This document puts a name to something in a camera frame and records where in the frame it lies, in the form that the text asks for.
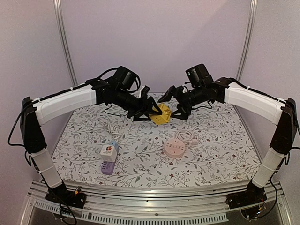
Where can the floral patterned tablecloth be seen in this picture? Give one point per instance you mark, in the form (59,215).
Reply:
(218,149)

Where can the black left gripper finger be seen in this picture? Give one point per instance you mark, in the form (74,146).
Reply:
(152,107)
(141,117)

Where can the aluminium table front rail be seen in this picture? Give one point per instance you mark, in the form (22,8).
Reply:
(199,205)

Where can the white cube socket adapter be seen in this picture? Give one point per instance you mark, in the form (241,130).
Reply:
(108,153)

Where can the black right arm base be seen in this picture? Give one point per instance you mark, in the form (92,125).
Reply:
(251,195)

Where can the aluminium frame post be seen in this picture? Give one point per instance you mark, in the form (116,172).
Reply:
(64,41)
(247,41)

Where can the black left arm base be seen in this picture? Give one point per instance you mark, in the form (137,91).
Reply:
(73,198)

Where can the round pink power strip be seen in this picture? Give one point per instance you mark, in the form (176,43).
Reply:
(174,148)

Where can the blue cube plug adapter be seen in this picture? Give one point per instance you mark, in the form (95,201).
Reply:
(114,143)

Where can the yellow cube socket adapter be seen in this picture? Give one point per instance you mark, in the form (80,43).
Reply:
(164,117)

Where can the right aluminium frame post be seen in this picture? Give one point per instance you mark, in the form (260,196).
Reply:
(247,41)

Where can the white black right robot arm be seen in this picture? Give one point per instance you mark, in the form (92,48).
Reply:
(279,112)

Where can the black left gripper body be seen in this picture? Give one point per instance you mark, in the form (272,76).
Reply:
(136,107)

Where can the purple power strip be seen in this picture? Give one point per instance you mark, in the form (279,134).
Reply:
(107,168)

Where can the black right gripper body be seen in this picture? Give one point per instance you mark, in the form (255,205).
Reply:
(183,102)

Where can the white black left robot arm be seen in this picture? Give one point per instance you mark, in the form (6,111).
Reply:
(119,86)

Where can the left aluminium frame post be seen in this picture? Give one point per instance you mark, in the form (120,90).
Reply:
(64,41)

